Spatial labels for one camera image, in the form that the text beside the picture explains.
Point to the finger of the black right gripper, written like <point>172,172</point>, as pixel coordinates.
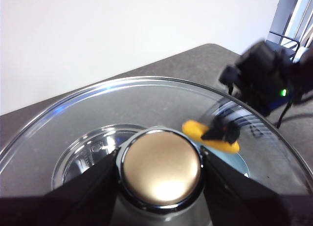
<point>214,133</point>
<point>232,135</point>

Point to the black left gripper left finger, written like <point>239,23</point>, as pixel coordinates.
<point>61,206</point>

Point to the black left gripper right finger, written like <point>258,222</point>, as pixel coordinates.
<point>244,201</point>

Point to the yellow corn cob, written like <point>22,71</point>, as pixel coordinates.
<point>193,129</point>

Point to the glass lid with green knob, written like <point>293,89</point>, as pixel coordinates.
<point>161,167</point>

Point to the blue round plate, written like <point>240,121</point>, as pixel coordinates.
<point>234,164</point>

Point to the grey metal frame post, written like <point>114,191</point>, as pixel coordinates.
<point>281,10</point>

